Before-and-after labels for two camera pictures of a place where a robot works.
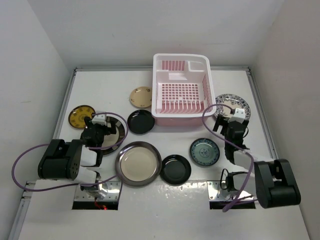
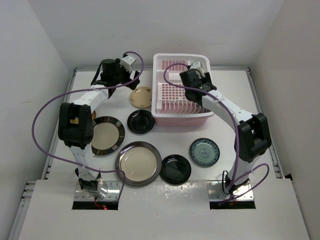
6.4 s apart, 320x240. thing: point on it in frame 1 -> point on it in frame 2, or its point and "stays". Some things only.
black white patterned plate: (235, 101) -> (200, 109)
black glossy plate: (140, 121) stays
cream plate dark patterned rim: (112, 141) stays
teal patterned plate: (204, 152) stays
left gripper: (108, 130) -> (118, 66)
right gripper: (218, 122) -> (206, 79)
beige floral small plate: (141, 97) stays
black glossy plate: (175, 169) stays
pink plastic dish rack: (182, 87) stays
